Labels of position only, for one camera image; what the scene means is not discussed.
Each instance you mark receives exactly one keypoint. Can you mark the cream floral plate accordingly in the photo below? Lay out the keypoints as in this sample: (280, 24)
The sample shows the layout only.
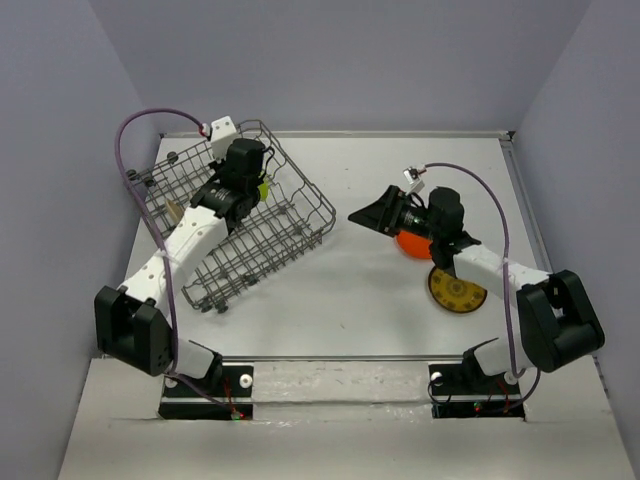
(174, 210)

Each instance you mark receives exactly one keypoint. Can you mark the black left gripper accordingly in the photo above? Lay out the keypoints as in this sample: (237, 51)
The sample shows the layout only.
(218, 167)

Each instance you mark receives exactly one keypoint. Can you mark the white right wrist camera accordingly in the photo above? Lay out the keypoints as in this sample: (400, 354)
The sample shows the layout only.
(413, 176)

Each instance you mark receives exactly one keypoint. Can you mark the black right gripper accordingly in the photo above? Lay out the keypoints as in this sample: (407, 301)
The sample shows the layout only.
(382, 214)

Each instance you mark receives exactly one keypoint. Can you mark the orange plate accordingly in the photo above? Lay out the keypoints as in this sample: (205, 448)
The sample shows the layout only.
(413, 246)

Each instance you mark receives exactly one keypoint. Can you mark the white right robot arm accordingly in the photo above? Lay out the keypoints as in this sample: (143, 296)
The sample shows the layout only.
(551, 321)

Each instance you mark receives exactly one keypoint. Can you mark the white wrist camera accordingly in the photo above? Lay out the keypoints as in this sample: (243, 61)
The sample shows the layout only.
(413, 176)
(223, 133)

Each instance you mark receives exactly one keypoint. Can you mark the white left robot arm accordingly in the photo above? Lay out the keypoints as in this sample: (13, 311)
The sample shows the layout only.
(136, 322)

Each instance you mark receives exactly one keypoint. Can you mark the lime green plate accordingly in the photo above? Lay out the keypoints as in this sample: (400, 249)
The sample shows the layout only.
(264, 189)

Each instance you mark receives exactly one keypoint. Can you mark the grey wire dish rack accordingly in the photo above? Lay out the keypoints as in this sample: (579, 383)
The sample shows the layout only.
(294, 219)

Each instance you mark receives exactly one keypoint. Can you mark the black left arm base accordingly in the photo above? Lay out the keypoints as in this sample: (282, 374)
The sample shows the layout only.
(231, 399)

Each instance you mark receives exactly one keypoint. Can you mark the yellow patterned dark plate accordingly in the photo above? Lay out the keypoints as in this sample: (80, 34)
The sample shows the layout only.
(454, 295)

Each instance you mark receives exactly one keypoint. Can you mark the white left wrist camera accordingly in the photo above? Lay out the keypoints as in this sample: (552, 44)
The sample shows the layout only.
(223, 133)

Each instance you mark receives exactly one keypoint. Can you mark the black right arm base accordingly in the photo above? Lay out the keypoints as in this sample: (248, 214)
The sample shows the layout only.
(453, 398)

